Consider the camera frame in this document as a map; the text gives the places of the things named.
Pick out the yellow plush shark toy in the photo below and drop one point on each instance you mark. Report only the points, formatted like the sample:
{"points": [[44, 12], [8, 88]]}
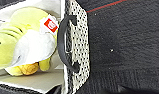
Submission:
{"points": [[21, 36]]}

